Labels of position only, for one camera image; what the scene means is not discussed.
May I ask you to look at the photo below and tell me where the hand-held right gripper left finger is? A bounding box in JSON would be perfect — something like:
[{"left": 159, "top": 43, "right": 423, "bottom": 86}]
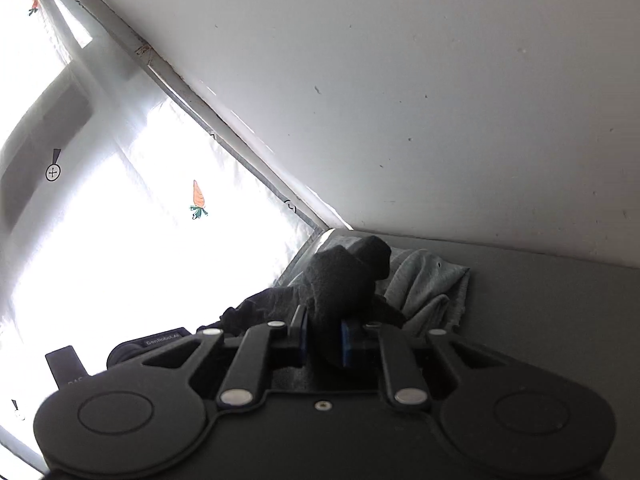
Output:
[{"left": 142, "top": 305, "right": 311, "bottom": 409}]

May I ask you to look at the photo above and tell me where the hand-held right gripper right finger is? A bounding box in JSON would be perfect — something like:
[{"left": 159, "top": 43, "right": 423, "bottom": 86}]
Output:
[{"left": 340, "top": 320, "right": 507, "bottom": 409}]

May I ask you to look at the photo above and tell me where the dark grey knit sweater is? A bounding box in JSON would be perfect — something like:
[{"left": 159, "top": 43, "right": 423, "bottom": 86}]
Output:
[{"left": 196, "top": 235, "right": 408, "bottom": 372}]

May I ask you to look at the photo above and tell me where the white carrot print curtain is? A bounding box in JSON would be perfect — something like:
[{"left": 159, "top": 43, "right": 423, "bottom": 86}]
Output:
[{"left": 0, "top": 0, "right": 332, "bottom": 473}]

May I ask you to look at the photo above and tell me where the heather grey garment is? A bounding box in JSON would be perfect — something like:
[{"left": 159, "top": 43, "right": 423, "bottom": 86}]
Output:
[{"left": 372, "top": 247, "right": 472, "bottom": 335}]

